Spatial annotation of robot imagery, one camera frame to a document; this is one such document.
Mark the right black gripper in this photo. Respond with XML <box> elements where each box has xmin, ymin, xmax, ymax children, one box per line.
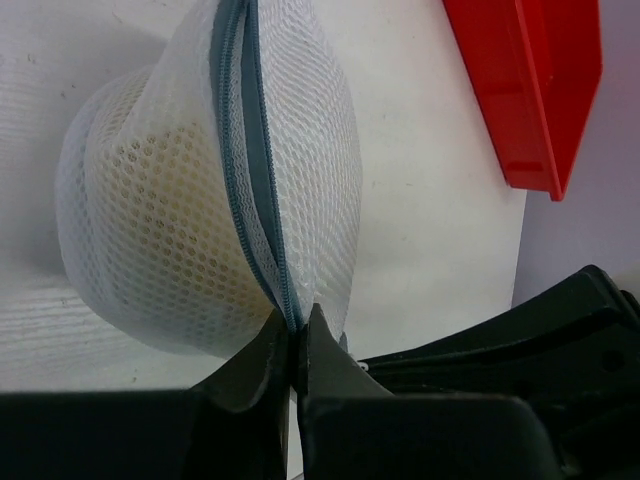
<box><xmin>363</xmin><ymin>265</ymin><xmax>639</xmax><ymax>479</ymax></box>

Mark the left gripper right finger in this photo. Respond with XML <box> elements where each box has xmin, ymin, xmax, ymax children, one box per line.
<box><xmin>297</xmin><ymin>305</ymin><xmax>560</xmax><ymax>479</ymax></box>

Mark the white mesh laundry bag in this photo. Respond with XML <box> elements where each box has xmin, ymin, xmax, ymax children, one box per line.
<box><xmin>55</xmin><ymin>1</ymin><xmax>362</xmax><ymax>357</ymax></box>

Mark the red plastic bin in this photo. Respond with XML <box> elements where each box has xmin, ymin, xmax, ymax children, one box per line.
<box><xmin>444</xmin><ymin>0</ymin><xmax>603</xmax><ymax>201</ymax></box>

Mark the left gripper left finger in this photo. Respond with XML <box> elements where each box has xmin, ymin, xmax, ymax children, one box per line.
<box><xmin>1</xmin><ymin>312</ymin><xmax>289</xmax><ymax>479</ymax></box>

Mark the beige bra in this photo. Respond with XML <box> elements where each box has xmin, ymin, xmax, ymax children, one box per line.
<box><xmin>86</xmin><ymin>80</ymin><xmax>270</xmax><ymax>335</ymax></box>

